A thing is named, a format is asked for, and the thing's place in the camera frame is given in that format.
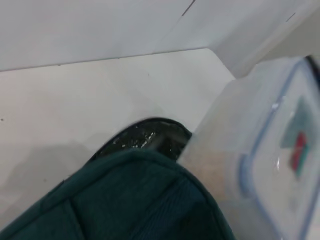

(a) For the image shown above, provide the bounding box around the clear container with blue-rimmed lid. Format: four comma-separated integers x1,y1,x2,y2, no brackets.
178,56,320,240

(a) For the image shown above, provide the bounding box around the dark teal insulated bag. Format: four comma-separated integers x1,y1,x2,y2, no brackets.
0,116,236,240

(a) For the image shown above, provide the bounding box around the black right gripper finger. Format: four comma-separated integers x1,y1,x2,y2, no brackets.
306,55,320,76

